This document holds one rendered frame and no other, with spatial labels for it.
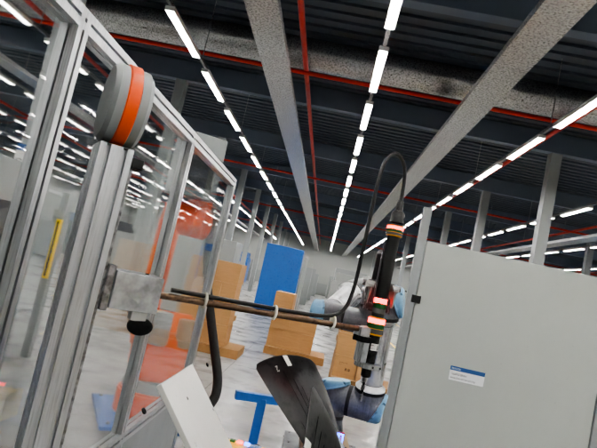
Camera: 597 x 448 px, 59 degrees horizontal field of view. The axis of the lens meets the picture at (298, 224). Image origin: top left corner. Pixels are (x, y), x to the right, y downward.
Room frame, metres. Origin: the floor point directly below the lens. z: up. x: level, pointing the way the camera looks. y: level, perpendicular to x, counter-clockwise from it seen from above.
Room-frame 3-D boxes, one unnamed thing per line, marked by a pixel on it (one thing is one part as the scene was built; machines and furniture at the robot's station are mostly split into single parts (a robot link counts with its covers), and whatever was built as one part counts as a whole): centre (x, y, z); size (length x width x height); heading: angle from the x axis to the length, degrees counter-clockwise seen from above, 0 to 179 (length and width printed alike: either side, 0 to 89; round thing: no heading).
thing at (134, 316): (1.04, 0.26, 1.49); 0.05 x 0.04 x 0.05; 121
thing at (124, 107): (0.98, 0.37, 1.88); 0.17 x 0.15 x 0.16; 176
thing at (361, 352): (1.34, -0.24, 1.50); 0.09 x 0.07 x 0.10; 121
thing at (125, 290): (1.02, 0.29, 1.54); 0.10 x 0.07 x 0.08; 121
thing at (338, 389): (2.10, -0.28, 1.21); 0.13 x 0.12 x 0.14; 74
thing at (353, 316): (1.62, -0.26, 1.54); 0.11 x 0.08 x 0.11; 74
